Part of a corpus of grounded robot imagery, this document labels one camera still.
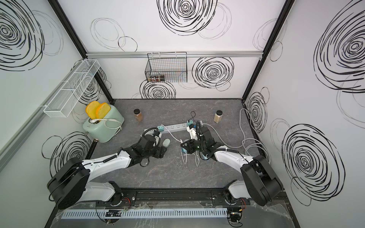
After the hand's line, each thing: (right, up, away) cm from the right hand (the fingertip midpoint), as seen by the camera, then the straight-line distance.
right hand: (183, 144), depth 83 cm
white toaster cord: (-55, +14, +2) cm, 56 cm away
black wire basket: (-7, +51, +13) cm, 53 cm away
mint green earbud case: (-11, -1, +8) cm, 14 cm away
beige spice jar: (+25, +16, +16) cm, 33 cm away
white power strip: (-7, +8, +16) cm, 19 cm away
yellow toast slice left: (-57, +21, +3) cm, 60 cm away
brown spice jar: (-33, +17, +18) cm, 41 cm away
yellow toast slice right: (-50, +20, +3) cm, 54 cm away
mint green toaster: (-49, +8, +3) cm, 50 cm away
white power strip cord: (+43, +2, +14) cm, 45 cm away
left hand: (-13, -3, +4) cm, 14 cm away
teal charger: (0, -5, +6) cm, 7 cm away
